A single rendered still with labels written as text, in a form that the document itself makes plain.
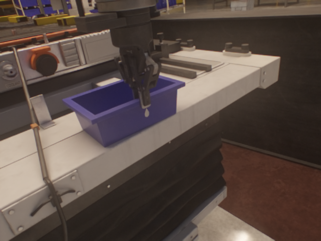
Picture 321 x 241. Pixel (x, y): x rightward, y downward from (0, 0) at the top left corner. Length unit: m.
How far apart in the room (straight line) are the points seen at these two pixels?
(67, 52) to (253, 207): 1.20
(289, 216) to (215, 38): 1.12
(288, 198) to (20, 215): 1.39
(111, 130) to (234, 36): 1.31
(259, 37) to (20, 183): 1.45
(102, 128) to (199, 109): 0.29
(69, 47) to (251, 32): 1.10
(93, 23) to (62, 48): 0.49
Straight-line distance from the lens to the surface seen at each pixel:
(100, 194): 0.61
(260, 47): 1.66
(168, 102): 0.58
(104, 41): 0.98
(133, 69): 0.47
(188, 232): 0.87
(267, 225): 1.46
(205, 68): 0.89
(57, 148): 0.57
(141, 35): 0.45
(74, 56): 0.92
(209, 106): 0.71
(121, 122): 0.52
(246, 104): 1.81
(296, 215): 1.55
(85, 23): 0.42
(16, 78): 0.86
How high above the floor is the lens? 1.11
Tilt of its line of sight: 28 degrees down
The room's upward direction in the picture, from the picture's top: 7 degrees counter-clockwise
